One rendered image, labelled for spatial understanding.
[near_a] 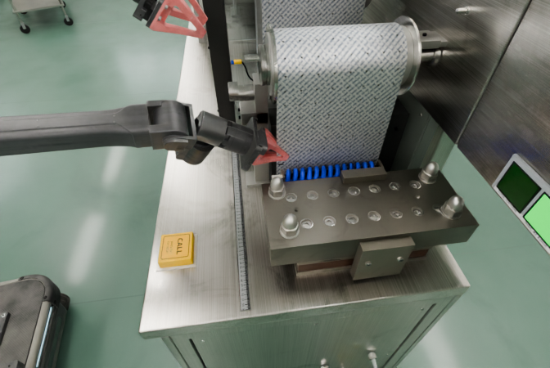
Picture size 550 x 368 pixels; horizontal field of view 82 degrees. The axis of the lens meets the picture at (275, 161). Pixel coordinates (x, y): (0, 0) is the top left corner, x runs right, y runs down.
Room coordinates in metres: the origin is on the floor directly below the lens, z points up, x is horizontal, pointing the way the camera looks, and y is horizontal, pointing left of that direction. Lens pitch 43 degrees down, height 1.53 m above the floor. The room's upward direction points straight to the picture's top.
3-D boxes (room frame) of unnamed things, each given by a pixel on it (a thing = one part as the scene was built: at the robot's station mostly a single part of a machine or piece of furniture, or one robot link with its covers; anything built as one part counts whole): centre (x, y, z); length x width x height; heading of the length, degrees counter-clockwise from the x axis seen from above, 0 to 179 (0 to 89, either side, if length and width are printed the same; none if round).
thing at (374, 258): (0.32, -0.21, 0.96); 0.10 x 0.03 x 0.11; 98
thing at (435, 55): (0.61, -0.28, 1.25); 0.07 x 0.04 x 0.04; 98
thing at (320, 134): (0.52, -0.12, 1.10); 0.23 x 0.01 x 0.18; 98
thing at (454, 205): (0.39, -0.34, 1.05); 0.04 x 0.04 x 0.04
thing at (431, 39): (0.61, -0.29, 1.28); 0.06 x 0.05 x 0.02; 98
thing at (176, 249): (0.38, 0.21, 0.91); 0.07 x 0.07 x 0.02; 8
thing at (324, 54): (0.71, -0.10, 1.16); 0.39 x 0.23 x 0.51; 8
